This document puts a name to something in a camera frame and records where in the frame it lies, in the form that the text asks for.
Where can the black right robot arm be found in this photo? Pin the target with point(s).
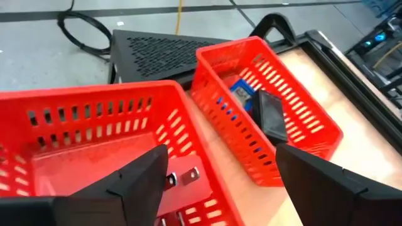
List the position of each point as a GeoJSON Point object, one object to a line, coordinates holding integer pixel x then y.
{"type": "Point", "coordinates": [377, 47]}

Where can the black perforated metal box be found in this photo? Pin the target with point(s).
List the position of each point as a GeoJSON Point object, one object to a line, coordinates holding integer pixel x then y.
{"type": "Point", "coordinates": [157, 56]}

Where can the red plastic slotted basket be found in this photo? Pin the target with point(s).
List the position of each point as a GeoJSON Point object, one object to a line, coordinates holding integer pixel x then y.
{"type": "Point", "coordinates": [94, 89]}
{"type": "Point", "coordinates": [232, 45]}

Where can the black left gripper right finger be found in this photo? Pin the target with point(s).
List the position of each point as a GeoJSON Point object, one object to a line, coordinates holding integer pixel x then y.
{"type": "Point", "coordinates": [320, 194]}

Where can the red cube wall charger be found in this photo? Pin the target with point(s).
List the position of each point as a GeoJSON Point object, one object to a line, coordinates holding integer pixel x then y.
{"type": "Point", "coordinates": [180, 218]}
{"type": "Point", "coordinates": [190, 175]}

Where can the blue power bank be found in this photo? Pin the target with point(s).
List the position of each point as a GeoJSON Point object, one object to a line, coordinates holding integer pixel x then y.
{"type": "Point", "coordinates": [242, 94]}

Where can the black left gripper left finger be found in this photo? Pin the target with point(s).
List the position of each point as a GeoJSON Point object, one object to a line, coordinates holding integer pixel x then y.
{"type": "Point", "coordinates": [132, 194]}

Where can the black power bank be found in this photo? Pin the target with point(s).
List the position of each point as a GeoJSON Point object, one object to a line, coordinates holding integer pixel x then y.
{"type": "Point", "coordinates": [270, 116]}

